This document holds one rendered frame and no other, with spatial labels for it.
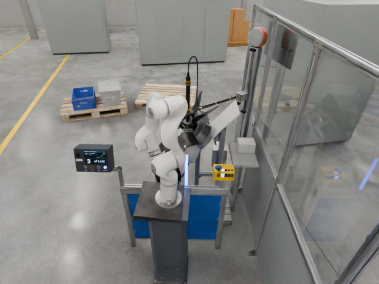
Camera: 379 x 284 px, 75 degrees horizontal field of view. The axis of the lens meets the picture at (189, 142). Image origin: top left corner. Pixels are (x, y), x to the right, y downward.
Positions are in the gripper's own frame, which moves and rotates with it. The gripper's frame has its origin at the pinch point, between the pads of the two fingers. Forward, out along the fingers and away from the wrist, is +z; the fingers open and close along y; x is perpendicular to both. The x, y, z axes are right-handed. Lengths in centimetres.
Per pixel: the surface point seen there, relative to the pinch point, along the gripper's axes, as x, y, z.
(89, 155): 47, -10, -27
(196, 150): -7, 57, -2
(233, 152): -31, 89, 13
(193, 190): -4.9, 32.8, 25.6
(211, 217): -5, 52, 60
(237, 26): 27, 828, -293
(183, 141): -7.2, 35.2, -15.7
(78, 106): 263, 208, -105
